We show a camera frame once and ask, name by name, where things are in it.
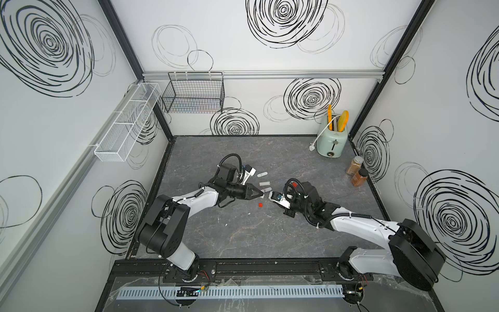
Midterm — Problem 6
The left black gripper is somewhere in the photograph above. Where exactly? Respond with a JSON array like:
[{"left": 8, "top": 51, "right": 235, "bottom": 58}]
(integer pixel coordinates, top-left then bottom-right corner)
[{"left": 225, "top": 184, "right": 262, "bottom": 201}]

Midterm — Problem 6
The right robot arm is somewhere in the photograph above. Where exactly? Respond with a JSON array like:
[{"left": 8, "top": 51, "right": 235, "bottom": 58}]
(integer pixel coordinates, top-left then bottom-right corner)
[{"left": 269, "top": 179, "right": 447, "bottom": 291}]

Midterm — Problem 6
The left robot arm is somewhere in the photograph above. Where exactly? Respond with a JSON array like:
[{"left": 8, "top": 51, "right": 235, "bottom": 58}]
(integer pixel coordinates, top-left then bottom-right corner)
[{"left": 134, "top": 153, "right": 264, "bottom": 271}]

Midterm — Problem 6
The mint green toaster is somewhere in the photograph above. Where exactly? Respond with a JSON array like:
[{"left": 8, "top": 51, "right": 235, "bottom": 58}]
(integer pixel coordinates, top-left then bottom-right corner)
[{"left": 315, "top": 116, "right": 348, "bottom": 158}]

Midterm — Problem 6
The spice jar silver lid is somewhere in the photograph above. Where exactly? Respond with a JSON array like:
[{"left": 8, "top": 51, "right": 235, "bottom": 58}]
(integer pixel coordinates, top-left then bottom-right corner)
[{"left": 346, "top": 155, "right": 364, "bottom": 176}]

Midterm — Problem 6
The spice jar black lid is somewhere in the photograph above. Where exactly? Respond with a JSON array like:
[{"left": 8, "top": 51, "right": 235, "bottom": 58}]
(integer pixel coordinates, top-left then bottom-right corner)
[{"left": 351, "top": 168, "right": 369, "bottom": 187}]

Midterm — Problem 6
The yellow spatula right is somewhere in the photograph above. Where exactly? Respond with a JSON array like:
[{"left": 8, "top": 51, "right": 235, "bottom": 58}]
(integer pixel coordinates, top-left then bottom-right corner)
[{"left": 337, "top": 110, "right": 350, "bottom": 132}]

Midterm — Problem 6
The orange spatula left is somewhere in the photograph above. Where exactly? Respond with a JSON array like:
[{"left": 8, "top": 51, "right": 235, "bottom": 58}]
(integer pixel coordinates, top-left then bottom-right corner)
[{"left": 327, "top": 104, "right": 333, "bottom": 131}]

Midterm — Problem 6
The white mesh shelf basket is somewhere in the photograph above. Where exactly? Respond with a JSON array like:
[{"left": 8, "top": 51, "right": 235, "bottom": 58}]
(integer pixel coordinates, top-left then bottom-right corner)
[{"left": 94, "top": 82, "right": 161, "bottom": 163}]

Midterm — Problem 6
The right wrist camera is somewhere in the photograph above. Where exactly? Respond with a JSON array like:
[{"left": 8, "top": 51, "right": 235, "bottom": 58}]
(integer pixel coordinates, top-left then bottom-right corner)
[{"left": 268, "top": 191, "right": 290, "bottom": 209}]

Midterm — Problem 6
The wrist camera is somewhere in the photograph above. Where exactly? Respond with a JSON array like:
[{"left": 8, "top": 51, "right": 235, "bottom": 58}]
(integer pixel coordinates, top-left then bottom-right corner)
[
  {"left": 268, "top": 191, "right": 290, "bottom": 209},
  {"left": 239, "top": 165, "right": 256, "bottom": 185}
]

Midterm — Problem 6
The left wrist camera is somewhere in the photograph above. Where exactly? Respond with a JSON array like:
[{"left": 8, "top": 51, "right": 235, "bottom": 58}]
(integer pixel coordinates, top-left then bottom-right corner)
[{"left": 239, "top": 165, "right": 256, "bottom": 185}]

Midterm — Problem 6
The white toaster power cord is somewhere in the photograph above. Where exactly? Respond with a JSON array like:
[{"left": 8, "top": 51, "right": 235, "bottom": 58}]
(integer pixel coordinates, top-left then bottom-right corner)
[{"left": 308, "top": 116, "right": 335, "bottom": 152}]

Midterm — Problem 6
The grey slotted cable duct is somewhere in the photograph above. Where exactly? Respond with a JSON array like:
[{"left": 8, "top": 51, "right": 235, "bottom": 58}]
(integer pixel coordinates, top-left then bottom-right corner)
[{"left": 116, "top": 285, "right": 344, "bottom": 300}]

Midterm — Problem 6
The black wire basket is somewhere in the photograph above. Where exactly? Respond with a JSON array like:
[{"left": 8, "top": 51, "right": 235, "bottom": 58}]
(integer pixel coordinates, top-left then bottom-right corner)
[{"left": 162, "top": 71, "right": 225, "bottom": 114}]

